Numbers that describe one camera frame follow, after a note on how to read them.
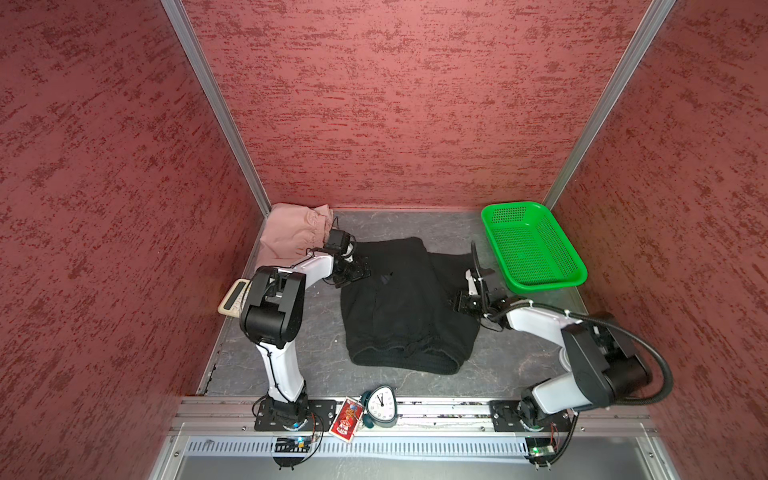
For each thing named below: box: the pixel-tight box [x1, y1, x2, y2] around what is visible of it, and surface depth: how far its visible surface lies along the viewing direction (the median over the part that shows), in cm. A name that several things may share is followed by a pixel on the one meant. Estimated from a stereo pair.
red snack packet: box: [329, 396, 365, 443], surface depth 73 cm
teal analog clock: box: [361, 385, 398, 429], surface depth 74 cm
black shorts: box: [340, 237, 480, 375], surface depth 90 cm
